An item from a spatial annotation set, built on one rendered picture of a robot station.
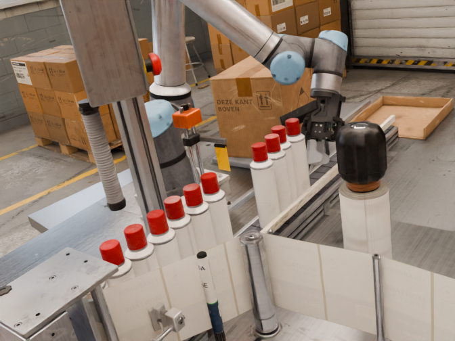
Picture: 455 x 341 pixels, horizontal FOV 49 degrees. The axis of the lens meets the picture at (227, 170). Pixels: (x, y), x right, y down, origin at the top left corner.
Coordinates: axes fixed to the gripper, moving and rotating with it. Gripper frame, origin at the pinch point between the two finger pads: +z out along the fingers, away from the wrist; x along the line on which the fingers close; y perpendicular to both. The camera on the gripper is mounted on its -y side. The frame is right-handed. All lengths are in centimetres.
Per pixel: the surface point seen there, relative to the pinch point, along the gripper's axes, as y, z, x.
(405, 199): 21.4, 3.3, 15.0
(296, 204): 5.1, 8.5, -10.3
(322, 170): -1.3, -0.8, 12.2
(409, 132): 7, -19, 52
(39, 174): -327, 34, 129
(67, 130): -320, -8, 145
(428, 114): 8, -27, 67
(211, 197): 1.4, 8.7, -37.6
